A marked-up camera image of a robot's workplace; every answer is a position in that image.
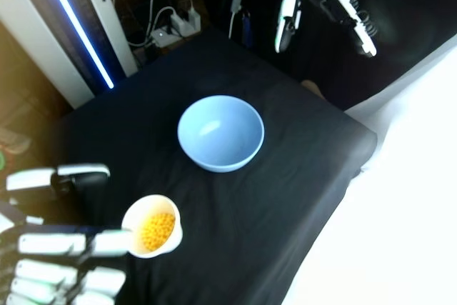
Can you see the yellow beads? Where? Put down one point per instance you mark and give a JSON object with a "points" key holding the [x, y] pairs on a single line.
{"points": [[157, 231]]}

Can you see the white cup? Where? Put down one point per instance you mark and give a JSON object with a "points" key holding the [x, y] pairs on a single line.
{"points": [[175, 239]]}

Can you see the light blue bowl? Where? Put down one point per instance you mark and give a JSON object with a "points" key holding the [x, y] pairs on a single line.
{"points": [[221, 133]]}

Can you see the white power strip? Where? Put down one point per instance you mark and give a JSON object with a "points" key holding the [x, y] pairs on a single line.
{"points": [[185, 24]]}

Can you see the white adapter box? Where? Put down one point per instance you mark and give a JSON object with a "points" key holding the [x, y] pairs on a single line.
{"points": [[162, 36]]}

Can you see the black table cloth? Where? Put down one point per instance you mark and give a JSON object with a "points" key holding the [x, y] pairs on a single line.
{"points": [[250, 230]]}

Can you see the white pillar with blue light strip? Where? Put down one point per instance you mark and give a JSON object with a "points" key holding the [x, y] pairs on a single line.
{"points": [[28, 33]]}

